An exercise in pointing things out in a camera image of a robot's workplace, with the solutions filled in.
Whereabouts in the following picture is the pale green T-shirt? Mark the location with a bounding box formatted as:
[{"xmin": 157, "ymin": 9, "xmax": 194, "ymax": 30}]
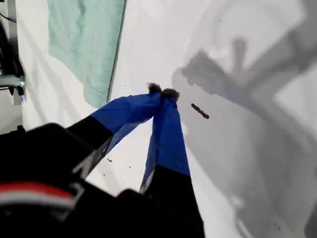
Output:
[{"xmin": 47, "ymin": 0, "xmax": 128, "ymax": 109}]

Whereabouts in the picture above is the small dark strip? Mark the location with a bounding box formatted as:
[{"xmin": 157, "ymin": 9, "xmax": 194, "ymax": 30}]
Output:
[{"xmin": 190, "ymin": 103, "xmax": 211, "ymax": 120}]

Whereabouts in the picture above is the grey metal table clamp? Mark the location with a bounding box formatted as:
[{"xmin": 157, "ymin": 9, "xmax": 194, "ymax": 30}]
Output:
[{"xmin": 0, "ymin": 75, "xmax": 26, "ymax": 89}]

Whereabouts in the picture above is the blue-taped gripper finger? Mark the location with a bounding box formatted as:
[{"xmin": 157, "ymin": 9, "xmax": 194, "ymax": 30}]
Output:
[
  {"xmin": 66, "ymin": 83, "xmax": 163, "ymax": 179},
  {"xmin": 138, "ymin": 88, "xmax": 206, "ymax": 238}
]

